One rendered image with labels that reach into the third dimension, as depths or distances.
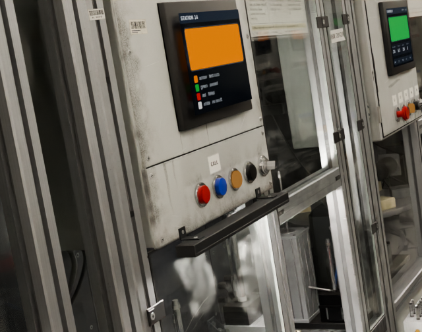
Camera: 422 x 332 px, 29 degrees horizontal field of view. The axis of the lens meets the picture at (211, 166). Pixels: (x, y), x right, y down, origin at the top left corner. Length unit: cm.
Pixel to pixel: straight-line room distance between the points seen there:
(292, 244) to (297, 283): 10
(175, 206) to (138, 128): 14
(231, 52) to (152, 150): 29
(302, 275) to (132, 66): 106
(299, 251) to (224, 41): 85
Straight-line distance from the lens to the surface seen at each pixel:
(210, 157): 137
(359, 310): 204
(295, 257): 212
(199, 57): 133
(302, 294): 215
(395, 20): 240
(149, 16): 127
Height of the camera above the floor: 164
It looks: 8 degrees down
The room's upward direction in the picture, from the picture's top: 9 degrees counter-clockwise
